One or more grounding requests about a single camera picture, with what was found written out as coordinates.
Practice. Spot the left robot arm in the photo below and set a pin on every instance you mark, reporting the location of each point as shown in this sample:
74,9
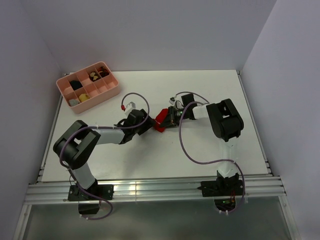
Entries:
75,146

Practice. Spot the dark red-black rolled sock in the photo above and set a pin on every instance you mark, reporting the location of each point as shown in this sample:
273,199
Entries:
103,71

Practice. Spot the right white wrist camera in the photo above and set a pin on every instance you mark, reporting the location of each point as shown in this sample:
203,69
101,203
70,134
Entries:
175,102

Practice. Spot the grey rolled sock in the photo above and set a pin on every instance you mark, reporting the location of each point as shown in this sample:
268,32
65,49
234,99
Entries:
73,102

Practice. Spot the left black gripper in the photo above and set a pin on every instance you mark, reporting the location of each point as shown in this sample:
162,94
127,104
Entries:
147,125

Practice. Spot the pink plastic divided organizer box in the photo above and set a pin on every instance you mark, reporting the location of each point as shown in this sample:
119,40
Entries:
99,91

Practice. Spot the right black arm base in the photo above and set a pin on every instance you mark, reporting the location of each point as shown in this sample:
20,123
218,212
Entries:
224,191

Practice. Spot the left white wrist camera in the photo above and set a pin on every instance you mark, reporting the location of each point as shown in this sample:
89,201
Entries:
127,109

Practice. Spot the aluminium front frame rail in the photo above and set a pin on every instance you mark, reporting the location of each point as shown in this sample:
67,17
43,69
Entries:
164,189

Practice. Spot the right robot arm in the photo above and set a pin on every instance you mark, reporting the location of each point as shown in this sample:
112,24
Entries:
225,121

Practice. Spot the brown and cream rolled sock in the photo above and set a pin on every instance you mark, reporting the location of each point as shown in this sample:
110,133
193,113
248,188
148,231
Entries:
94,76

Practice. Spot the yellow rolled sock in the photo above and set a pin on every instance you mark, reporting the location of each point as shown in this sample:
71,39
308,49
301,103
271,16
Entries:
83,97

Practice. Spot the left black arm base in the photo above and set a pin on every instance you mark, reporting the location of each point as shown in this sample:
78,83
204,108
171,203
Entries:
90,200

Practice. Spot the red Santa sock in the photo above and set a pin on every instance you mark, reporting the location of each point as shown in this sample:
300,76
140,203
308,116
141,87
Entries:
159,120

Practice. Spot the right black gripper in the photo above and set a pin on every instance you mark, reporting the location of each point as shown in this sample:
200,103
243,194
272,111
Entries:
172,121

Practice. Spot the black rolled sock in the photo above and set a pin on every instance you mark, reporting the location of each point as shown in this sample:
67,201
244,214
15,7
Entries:
75,84

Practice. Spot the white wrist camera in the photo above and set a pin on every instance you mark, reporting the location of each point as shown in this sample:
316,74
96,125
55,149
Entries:
175,102
127,109

